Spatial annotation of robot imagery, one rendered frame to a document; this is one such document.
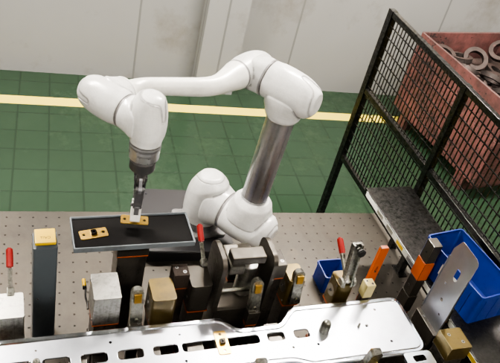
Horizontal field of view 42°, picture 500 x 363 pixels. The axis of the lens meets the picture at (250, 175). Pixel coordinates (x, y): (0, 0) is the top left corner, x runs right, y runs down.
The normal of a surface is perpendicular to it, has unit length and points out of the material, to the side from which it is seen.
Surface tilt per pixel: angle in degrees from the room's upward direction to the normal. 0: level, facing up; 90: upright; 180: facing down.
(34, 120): 0
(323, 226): 0
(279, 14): 90
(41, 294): 90
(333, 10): 90
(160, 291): 0
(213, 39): 90
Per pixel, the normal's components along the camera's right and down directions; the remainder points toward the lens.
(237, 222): -0.51, 0.38
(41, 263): 0.29, 0.63
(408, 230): 0.21, -0.77
